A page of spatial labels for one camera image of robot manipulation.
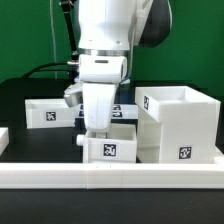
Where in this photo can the white front drawer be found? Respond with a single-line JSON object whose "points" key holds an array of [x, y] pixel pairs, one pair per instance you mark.
{"points": [[119, 145]]}

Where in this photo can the marker tag sheet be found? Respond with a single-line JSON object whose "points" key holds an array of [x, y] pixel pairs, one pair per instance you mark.
{"points": [[124, 111]]}

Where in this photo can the white drawer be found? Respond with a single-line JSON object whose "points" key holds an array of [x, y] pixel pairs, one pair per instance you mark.
{"points": [[49, 113], [119, 145]]}

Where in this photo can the white drawer cabinet box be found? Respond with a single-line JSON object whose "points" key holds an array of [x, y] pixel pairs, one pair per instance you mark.
{"points": [[176, 124]]}

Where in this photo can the white L-shaped fence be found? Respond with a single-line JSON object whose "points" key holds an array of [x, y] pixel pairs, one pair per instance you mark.
{"points": [[121, 176]]}

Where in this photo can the white block at left edge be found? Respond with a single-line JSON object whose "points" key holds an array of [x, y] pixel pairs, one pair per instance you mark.
{"points": [[4, 139]]}

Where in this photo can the white rear drawer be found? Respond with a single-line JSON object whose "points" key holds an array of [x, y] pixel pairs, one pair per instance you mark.
{"points": [[49, 113]]}

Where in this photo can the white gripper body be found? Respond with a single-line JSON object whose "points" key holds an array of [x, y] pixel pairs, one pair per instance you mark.
{"points": [[99, 77]]}

